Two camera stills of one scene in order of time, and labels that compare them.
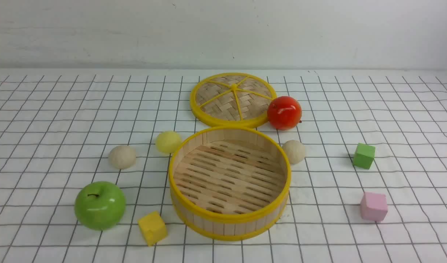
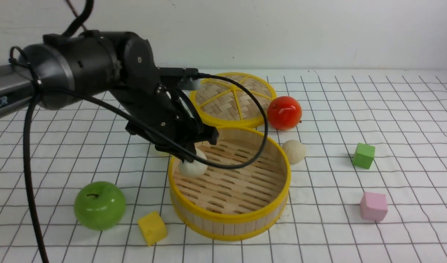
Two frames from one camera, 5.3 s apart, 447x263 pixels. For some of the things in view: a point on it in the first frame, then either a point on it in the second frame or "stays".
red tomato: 284,113 stays
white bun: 123,157 -> 195,170
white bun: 295,150 stays
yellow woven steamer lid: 232,99 stays
